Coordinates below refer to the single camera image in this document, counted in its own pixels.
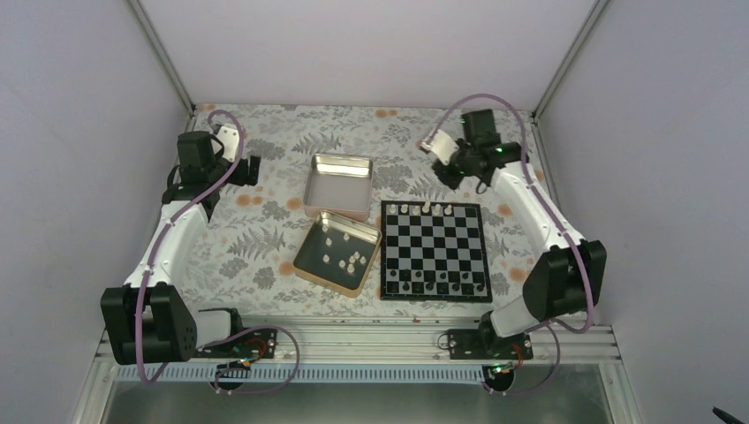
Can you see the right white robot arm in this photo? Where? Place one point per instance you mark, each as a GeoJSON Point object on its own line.
{"type": "Point", "coordinates": [567, 274]}

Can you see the left aluminium corner post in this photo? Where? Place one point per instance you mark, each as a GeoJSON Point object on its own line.
{"type": "Point", "coordinates": [154, 41]}

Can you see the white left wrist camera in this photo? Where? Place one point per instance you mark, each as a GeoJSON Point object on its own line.
{"type": "Point", "coordinates": [228, 141]}

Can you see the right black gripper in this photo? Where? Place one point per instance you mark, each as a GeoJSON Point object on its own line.
{"type": "Point", "coordinates": [451, 181]}

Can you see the aluminium front rail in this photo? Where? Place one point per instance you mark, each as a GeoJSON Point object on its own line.
{"type": "Point", "coordinates": [425, 343]}

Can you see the floral patterned table mat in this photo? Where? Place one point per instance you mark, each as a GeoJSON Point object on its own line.
{"type": "Point", "coordinates": [244, 258]}

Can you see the aluminium corner post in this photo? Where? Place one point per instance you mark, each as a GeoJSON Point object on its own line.
{"type": "Point", "coordinates": [154, 41]}
{"type": "Point", "coordinates": [578, 43]}

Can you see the gold tin box with pieces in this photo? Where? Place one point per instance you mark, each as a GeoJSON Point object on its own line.
{"type": "Point", "coordinates": [332, 243]}

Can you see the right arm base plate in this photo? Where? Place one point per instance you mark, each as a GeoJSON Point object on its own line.
{"type": "Point", "coordinates": [476, 344]}

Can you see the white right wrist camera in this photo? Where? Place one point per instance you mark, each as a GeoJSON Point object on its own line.
{"type": "Point", "coordinates": [441, 145]}

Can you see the black white chess board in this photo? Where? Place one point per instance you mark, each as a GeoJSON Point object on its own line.
{"type": "Point", "coordinates": [449, 249]}

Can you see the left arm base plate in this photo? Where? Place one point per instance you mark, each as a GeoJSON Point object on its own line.
{"type": "Point", "coordinates": [260, 344]}

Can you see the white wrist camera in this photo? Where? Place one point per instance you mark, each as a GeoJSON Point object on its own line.
{"type": "Point", "coordinates": [441, 145]}
{"type": "Point", "coordinates": [228, 141]}

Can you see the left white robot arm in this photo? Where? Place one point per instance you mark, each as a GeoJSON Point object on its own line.
{"type": "Point", "coordinates": [147, 310]}

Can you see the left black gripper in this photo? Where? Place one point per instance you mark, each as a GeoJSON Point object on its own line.
{"type": "Point", "coordinates": [240, 178]}

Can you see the right aluminium corner post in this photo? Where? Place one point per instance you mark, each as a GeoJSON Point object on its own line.
{"type": "Point", "coordinates": [578, 43]}

